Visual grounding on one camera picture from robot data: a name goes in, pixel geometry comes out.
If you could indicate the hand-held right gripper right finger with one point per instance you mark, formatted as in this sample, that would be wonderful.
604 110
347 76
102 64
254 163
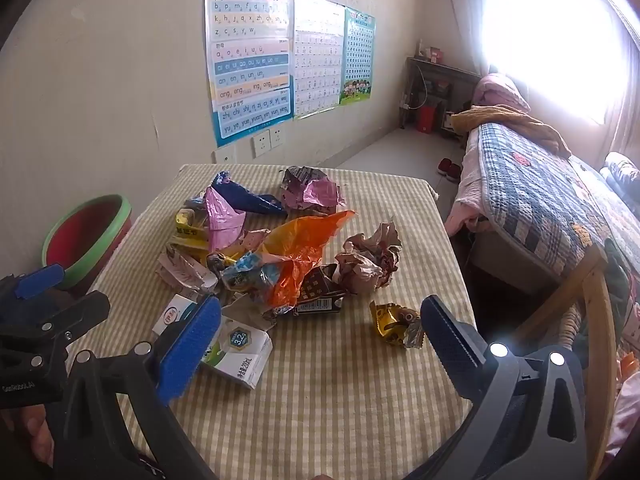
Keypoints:
450 342

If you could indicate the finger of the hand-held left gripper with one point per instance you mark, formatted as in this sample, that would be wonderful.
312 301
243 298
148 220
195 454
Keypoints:
75 312
39 281

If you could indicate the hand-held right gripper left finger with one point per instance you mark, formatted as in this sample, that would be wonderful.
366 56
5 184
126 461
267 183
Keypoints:
192 347

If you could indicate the white milk carton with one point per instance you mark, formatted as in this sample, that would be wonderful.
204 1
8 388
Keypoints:
240 355

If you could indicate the red bin with green rim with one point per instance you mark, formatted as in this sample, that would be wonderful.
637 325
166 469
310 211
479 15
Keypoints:
85 240

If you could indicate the yellow brown snack wrapper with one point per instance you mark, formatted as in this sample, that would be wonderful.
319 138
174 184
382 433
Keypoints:
390 322

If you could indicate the white line-drawing wrapper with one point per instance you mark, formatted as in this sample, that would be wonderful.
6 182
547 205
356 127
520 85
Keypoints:
182 270

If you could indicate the brown paper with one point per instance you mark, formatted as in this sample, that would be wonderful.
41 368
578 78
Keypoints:
370 265

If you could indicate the pink wrapper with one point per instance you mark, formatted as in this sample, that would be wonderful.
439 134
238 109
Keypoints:
220 220

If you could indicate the dark brown carton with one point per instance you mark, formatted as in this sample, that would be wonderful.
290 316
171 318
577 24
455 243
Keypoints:
317 296

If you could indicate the orange plastic bag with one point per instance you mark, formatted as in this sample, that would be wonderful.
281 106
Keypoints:
300 250

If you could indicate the dark blue wrapper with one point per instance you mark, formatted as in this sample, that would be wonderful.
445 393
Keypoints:
250 200

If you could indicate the person's left hand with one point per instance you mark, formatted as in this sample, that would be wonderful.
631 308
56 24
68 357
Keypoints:
22 430

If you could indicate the light blue wrapper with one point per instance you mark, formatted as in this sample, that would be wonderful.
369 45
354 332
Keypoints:
245 271

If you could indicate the beige checked tablecloth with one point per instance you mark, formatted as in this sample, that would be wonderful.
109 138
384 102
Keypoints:
325 390

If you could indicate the wooden chair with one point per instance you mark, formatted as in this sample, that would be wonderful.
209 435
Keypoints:
592 300

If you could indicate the bed with patchwork quilt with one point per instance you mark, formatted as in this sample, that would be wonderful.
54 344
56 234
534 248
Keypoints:
525 195

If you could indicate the red slipper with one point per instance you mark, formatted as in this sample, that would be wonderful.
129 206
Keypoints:
454 172
443 165

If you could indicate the purple crumpled wrapper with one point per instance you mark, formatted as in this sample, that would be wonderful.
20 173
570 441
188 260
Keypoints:
320 192

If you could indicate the red box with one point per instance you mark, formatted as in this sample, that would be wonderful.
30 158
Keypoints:
426 117

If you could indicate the mustard yellow blanket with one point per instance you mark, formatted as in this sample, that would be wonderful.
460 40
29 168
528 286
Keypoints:
510 122

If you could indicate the blue patterned pillow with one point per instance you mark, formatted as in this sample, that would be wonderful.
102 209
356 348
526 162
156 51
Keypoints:
622 172

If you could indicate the pink folded quilt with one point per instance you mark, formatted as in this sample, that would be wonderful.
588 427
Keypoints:
500 92

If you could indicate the grey shelf unit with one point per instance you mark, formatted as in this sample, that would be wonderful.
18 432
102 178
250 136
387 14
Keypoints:
435 65

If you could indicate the pale patterned curtain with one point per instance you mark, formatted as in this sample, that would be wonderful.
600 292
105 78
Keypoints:
625 125
465 5

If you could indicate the bright window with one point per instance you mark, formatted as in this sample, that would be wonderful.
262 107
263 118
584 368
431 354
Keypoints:
555 35

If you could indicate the white wall socket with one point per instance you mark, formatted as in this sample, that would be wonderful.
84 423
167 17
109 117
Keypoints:
276 134
260 143

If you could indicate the blue letter wall poster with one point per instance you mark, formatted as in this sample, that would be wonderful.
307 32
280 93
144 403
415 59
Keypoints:
250 60

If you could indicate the green chart wall poster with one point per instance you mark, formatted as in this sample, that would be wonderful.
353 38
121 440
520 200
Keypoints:
357 50

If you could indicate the white chart wall poster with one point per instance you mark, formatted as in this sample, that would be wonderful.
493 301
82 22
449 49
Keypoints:
317 60

